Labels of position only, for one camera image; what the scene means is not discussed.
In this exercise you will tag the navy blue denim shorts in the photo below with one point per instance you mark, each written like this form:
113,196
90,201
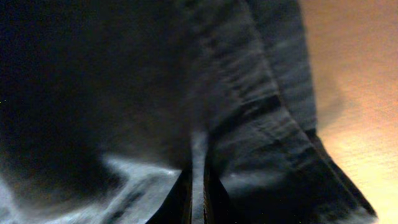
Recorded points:
105,103

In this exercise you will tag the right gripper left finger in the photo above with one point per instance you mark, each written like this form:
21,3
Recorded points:
177,207

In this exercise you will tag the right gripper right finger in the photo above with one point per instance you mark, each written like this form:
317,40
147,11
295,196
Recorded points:
221,209

